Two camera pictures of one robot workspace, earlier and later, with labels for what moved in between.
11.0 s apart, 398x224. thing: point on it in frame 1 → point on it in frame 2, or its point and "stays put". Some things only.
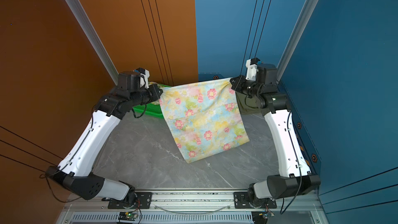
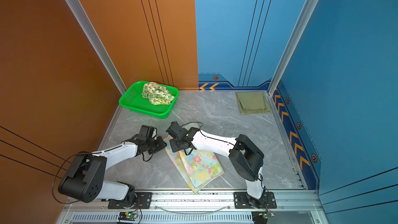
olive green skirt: [251, 106] stays put
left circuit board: [127, 216] stays put
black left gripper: [151, 89] → [161, 145]
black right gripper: [239, 87] → [173, 147]
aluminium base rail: [193, 206] stays put
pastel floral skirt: [204, 120] → [198, 167]
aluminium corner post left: [79, 15] stays put
